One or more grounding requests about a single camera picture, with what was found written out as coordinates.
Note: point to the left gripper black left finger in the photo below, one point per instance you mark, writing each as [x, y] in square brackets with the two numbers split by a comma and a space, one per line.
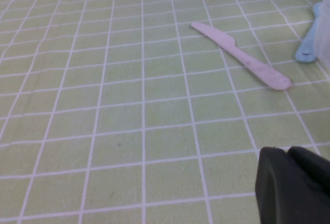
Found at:
[273, 195]

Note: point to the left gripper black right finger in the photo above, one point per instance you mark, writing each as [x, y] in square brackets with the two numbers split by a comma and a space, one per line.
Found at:
[312, 167]

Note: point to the clear plastic egg box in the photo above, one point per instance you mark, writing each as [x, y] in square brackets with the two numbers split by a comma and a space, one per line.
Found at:
[323, 36]

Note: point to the light blue plastic fork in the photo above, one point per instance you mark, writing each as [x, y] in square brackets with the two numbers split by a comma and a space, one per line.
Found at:
[305, 51]

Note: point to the pale pink plastic knife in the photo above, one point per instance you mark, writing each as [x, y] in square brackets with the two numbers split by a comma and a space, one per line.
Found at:
[247, 63]

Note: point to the green checked tablecloth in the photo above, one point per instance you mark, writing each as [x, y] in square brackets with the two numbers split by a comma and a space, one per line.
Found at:
[129, 105]

